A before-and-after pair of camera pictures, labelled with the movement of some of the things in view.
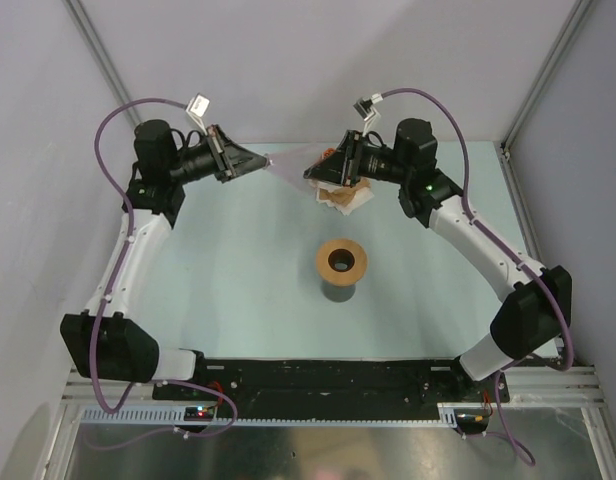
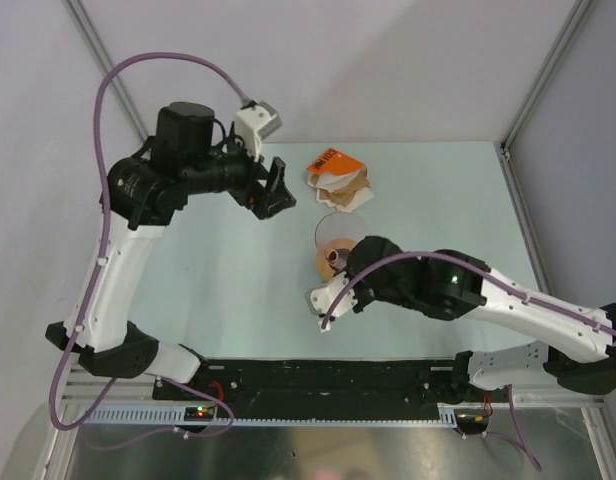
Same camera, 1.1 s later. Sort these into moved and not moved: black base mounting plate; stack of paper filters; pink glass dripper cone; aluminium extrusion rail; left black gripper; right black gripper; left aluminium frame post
Moved: left black gripper; right black gripper; pink glass dripper cone
Not moved: left aluminium frame post; aluminium extrusion rail; black base mounting plate; stack of paper filters
